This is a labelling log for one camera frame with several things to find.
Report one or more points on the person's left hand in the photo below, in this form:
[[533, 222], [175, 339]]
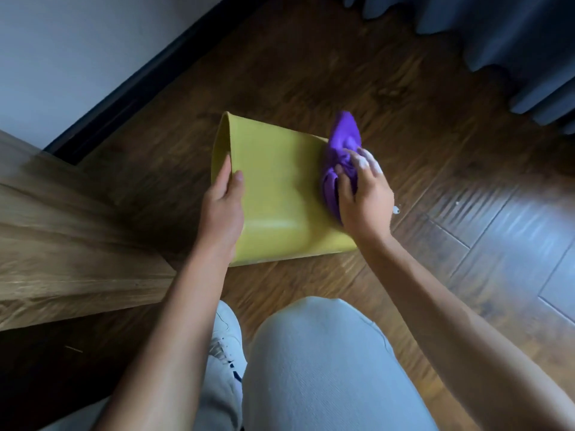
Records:
[[222, 210]]

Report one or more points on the person's right hand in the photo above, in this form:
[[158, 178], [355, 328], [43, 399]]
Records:
[[366, 206]]

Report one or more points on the person's right thumb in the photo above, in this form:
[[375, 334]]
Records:
[[345, 192]]

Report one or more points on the person's left thumb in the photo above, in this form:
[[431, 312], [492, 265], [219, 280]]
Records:
[[237, 192]]

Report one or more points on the purple cleaning cloth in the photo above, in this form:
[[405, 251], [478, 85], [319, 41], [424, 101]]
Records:
[[338, 170]]

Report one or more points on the yellow plastic bin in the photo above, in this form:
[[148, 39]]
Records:
[[278, 192]]

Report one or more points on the person's right forearm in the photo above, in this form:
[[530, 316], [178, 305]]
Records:
[[462, 341]]

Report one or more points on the person's left forearm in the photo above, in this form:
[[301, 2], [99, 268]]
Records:
[[170, 350]]

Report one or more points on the black skirting board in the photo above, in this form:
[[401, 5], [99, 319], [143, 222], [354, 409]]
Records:
[[148, 80]]

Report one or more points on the white sneaker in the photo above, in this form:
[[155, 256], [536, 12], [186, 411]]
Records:
[[227, 341]]

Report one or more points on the wooden furniture top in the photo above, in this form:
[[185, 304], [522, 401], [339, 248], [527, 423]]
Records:
[[72, 246]]

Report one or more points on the person's grey trouser leg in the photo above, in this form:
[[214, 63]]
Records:
[[323, 372]]

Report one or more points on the dark grey curtain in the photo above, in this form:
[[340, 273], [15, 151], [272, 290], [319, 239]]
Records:
[[485, 44]]

